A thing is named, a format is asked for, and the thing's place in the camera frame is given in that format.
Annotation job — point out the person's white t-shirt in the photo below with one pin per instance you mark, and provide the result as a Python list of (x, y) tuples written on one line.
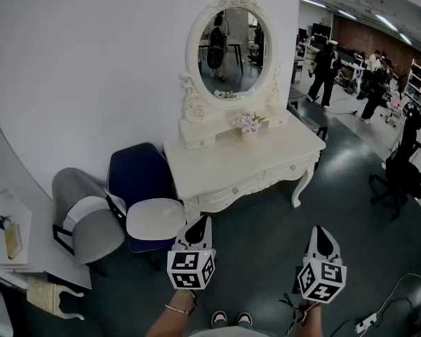
[(231, 332)]

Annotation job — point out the white storage shelf rack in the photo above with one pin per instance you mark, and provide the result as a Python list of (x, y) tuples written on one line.
[(419, 83)]

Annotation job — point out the white carved side table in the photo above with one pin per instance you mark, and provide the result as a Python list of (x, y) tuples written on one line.
[(42, 293)]

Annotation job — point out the person's right shoe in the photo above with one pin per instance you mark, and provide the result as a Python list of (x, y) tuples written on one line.
[(245, 319)]

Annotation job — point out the white side desk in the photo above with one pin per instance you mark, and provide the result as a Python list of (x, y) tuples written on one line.
[(49, 258)]

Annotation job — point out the yellowish book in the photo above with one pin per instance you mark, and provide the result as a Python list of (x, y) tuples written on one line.
[(13, 242)]

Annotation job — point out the pink white swivel chair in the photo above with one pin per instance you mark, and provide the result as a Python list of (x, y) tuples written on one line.
[(394, 105)]

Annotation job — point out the white ornate dressing table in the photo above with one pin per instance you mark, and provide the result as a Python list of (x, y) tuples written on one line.
[(231, 160)]

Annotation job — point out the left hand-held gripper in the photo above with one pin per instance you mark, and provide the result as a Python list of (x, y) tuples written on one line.
[(189, 269)]

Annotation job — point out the person's left forearm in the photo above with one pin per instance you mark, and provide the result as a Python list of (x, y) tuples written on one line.
[(168, 319)]

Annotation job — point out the person's left shoe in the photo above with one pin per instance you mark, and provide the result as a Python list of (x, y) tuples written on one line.
[(219, 318)]

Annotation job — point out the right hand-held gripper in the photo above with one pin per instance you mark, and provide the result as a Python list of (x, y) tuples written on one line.
[(322, 281)]

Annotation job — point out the white power strip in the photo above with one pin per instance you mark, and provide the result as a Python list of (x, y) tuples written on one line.
[(366, 322)]

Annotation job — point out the dark green cup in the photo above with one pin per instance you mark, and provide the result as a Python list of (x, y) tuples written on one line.
[(1, 222)]

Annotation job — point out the grey fabric chair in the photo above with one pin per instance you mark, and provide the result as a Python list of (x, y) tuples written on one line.
[(301, 114), (98, 237)]

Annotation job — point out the black office chair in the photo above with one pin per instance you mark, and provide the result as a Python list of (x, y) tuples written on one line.
[(403, 177)]

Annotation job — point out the person's right forearm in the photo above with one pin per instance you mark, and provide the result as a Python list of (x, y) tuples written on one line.
[(314, 323)]

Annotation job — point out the ceiling light strip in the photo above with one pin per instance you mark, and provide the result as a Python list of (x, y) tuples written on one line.
[(312, 2), (346, 14), (386, 21), (405, 38)]

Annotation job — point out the pink flowers in white pot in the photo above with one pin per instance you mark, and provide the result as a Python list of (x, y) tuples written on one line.
[(247, 125)]

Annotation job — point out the blue chair white seat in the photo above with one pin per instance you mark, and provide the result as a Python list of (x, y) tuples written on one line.
[(137, 174)]

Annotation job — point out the person's shoe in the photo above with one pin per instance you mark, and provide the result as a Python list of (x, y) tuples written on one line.
[(219, 318), (245, 319)]

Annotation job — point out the black computer monitor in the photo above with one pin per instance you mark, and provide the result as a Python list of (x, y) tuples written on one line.
[(322, 29)]

